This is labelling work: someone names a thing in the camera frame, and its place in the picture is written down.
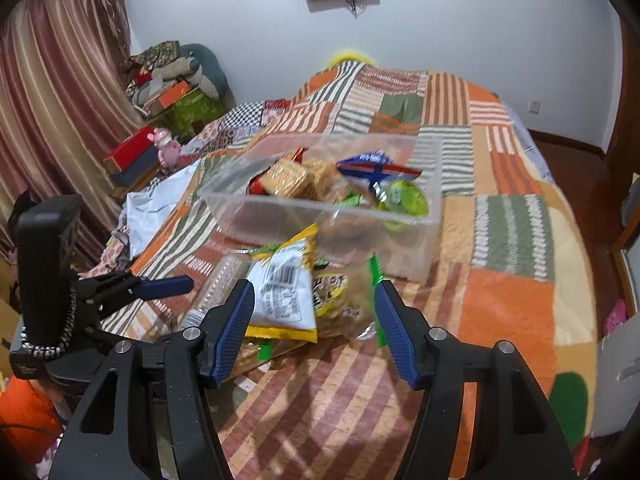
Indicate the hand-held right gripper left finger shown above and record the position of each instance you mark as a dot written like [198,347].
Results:
[232,330]

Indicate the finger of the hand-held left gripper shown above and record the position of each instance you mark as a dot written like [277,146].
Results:
[112,305]
[165,285]

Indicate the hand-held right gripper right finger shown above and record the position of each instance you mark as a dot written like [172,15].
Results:
[395,332]

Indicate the green-edged snack packet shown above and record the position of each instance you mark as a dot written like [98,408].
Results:
[345,305]

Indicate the white and yellow snack packet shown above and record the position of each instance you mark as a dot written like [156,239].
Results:
[282,290]

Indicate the clear plastic container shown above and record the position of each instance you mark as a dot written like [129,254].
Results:
[280,220]

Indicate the green jelly cup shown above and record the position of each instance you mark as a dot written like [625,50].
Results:
[405,200]

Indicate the red snack packet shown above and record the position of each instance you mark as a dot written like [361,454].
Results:
[256,185]

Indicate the yellow cake packet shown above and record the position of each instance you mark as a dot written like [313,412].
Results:
[285,177]

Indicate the blue snack bag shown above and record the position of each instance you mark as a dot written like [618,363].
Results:
[372,165]

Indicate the orange cracker packet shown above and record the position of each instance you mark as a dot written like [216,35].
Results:
[322,175]

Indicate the green-trimmed biscuit packet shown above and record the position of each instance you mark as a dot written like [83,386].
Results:
[247,357]

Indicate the clear plastic bottle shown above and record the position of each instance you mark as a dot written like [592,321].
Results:
[220,280]

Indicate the white plastic bag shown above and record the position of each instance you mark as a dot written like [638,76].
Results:
[157,200]

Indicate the patchwork blanket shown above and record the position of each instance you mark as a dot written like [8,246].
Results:
[500,280]

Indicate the orange bag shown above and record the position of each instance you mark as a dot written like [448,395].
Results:
[25,410]

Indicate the pink plush toy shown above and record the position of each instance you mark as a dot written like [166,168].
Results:
[167,147]

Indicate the red gift box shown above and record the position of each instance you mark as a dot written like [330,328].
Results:
[130,147]

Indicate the green patterned box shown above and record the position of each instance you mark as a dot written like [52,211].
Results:
[197,112]

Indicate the red striped curtain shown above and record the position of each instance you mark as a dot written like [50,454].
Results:
[55,90]

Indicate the orange cardboard box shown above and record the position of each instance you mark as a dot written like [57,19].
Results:
[170,97]

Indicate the grey plush toy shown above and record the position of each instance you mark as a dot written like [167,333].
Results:
[182,72]

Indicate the white cabinet with stickers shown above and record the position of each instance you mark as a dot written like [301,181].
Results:
[620,385]

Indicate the patterned folded cloth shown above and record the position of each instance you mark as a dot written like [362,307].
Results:
[155,52]

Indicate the yellow plastic chair back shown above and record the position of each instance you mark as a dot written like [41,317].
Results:
[350,56]

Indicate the white wall outlet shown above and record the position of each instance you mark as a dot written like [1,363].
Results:
[535,106]

